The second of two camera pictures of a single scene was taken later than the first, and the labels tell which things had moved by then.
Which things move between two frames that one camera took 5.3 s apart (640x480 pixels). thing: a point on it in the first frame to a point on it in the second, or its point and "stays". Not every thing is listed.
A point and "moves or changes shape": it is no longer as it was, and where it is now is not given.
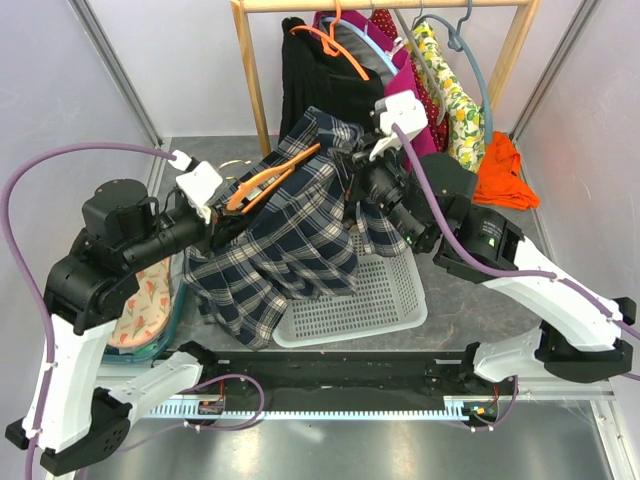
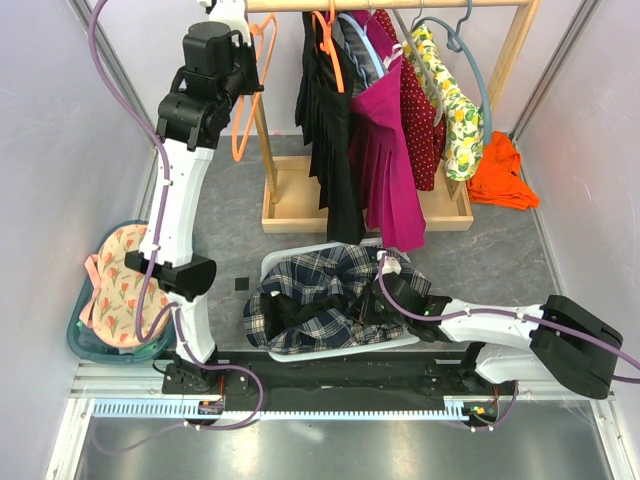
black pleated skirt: x=316 y=74 to x=326 y=124
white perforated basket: x=390 y=298 to x=401 y=338
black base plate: x=229 y=376 stays
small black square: x=218 y=282 to x=241 y=283
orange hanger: x=233 y=201 to x=255 y=29
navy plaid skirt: x=296 y=224 to x=324 y=301
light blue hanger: x=347 y=24 moves or changes shape
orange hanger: x=332 y=46 moves or changes shape
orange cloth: x=501 y=180 stays
